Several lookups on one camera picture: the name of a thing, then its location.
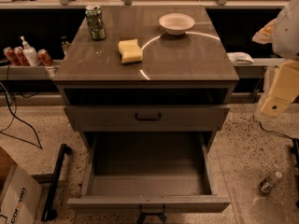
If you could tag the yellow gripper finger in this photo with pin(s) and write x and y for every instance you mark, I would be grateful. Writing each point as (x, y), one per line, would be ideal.
(283, 91)

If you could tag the yellow sponge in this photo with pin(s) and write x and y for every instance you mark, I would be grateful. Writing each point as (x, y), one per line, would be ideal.
(130, 51)

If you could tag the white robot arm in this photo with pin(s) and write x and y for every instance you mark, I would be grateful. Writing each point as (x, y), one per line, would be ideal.
(283, 33)

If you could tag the grey drawer cabinet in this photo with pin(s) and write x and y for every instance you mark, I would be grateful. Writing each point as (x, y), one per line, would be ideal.
(191, 69)

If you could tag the open bottom drawer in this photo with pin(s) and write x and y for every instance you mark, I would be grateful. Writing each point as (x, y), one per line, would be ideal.
(148, 172)

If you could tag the red soda can middle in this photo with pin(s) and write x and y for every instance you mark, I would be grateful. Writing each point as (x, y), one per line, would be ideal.
(20, 55)

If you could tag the red soda can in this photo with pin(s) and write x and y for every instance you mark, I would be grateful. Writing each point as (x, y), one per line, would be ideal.
(20, 55)
(45, 57)
(11, 56)

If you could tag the white folded cloth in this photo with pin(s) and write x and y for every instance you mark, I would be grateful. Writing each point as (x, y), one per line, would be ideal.
(240, 58)

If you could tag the plastic bottle on floor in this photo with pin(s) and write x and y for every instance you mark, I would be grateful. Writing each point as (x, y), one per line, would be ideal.
(270, 182)

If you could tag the white bowl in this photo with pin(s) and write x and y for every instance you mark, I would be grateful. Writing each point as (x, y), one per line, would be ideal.
(176, 23)

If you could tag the green soda can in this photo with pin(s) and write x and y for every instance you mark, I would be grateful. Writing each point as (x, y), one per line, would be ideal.
(95, 22)

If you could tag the small glass bottle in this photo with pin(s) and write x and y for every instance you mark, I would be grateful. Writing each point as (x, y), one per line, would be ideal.
(65, 44)

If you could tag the red soda can right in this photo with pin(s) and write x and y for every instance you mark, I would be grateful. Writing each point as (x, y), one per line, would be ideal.
(45, 57)

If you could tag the white pump bottle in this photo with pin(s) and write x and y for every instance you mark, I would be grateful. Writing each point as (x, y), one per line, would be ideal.
(30, 53)

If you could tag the black bar on floor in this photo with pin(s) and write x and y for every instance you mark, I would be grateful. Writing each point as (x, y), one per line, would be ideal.
(48, 212)

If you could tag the red soda can left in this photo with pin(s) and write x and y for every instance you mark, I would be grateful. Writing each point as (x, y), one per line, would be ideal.
(11, 56)

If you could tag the cardboard box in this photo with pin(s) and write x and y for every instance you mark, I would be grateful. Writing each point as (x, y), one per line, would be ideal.
(19, 193)

